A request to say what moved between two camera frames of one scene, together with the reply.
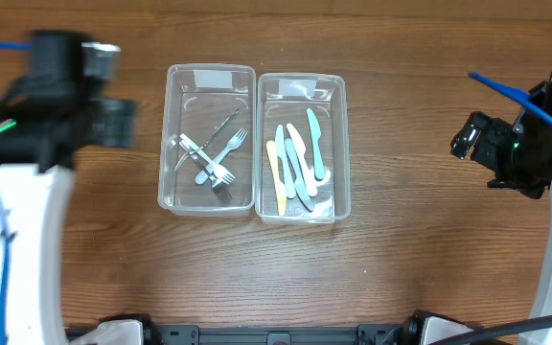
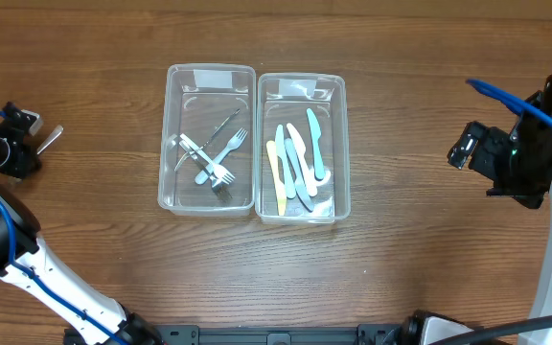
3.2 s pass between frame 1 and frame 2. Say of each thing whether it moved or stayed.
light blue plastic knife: stayed
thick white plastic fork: stayed
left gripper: moved
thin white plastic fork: stayed
